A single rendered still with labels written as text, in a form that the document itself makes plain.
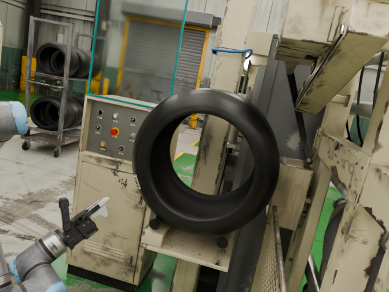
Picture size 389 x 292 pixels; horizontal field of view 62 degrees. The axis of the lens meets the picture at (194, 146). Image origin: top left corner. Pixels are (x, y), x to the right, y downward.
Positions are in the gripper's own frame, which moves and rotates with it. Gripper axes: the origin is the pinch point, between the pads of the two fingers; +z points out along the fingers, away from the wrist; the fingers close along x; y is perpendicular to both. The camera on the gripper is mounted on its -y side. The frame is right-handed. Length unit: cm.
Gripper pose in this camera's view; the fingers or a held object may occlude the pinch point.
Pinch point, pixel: (105, 198)
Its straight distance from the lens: 126.3
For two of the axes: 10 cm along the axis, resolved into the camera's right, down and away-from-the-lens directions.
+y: 5.2, 8.3, 2.1
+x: 4.7, -0.8, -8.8
